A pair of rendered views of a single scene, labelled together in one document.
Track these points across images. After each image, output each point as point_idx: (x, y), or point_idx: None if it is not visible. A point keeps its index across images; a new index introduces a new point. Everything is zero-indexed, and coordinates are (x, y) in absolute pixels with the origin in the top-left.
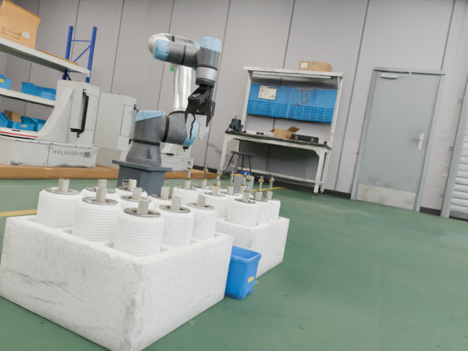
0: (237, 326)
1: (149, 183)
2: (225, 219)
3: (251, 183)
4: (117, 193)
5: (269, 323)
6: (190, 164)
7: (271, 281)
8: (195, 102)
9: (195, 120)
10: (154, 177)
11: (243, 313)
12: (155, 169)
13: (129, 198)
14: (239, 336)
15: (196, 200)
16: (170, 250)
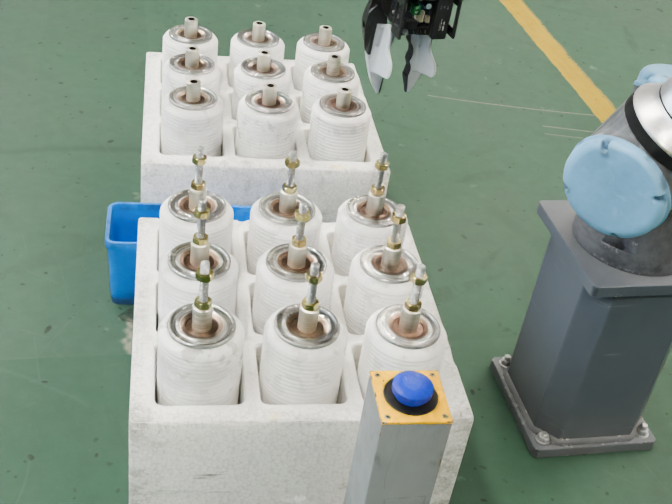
0: (83, 213)
1: (543, 259)
2: (234, 243)
3: (371, 422)
4: (313, 78)
5: (45, 238)
6: (382, 152)
7: (100, 371)
8: None
9: (618, 137)
10: (555, 256)
11: (91, 239)
12: (549, 228)
13: (270, 67)
14: (71, 200)
15: (336, 235)
16: (157, 81)
